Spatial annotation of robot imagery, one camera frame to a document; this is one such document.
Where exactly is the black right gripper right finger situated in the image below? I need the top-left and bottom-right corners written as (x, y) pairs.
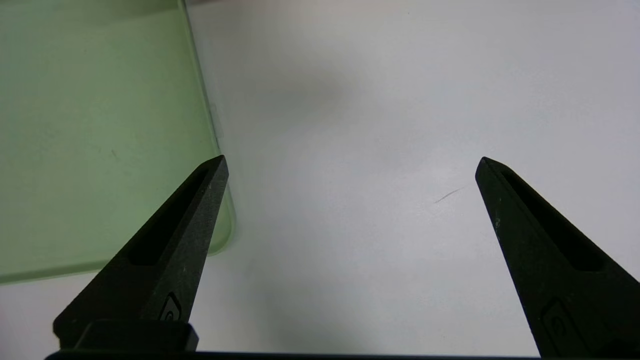
top-left (475, 156), bottom-right (640, 357)

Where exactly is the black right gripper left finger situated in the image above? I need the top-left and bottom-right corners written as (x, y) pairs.
top-left (52, 155), bottom-right (230, 351)

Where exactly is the green plastic tray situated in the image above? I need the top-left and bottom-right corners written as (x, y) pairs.
top-left (0, 0), bottom-right (236, 286)

